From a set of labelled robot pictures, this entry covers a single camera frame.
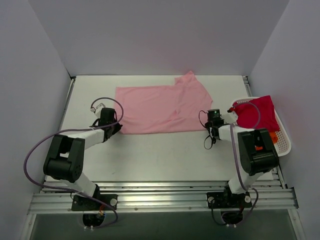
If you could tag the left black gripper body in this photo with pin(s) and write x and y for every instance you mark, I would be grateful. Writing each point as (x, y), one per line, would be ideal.
(116, 128)

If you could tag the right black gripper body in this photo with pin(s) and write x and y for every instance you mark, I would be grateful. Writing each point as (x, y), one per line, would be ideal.
(210, 125)

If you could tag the pink t shirt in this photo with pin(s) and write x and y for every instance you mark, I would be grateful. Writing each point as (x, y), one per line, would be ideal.
(162, 108)

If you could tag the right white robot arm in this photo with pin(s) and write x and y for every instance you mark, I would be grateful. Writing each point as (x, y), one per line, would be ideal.
(253, 149)

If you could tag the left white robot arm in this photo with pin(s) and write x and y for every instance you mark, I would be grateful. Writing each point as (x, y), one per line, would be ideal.
(65, 157)

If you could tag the magenta t shirt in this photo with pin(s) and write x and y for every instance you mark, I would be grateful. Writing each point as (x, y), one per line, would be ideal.
(258, 113)

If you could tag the orange t shirt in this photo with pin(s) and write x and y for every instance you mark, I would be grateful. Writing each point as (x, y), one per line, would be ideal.
(273, 137)

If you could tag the white plastic basket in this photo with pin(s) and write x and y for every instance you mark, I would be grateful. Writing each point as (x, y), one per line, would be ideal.
(283, 146)

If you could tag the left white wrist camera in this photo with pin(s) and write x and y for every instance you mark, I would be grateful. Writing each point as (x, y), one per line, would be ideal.
(97, 110)

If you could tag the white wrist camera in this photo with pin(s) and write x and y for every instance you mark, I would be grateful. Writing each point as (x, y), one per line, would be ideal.
(230, 117)
(97, 110)

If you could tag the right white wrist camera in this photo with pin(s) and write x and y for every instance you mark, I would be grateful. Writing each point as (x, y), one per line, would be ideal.
(230, 117)

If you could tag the aluminium mounting rail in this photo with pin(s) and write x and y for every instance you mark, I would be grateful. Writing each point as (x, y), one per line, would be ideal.
(176, 196)

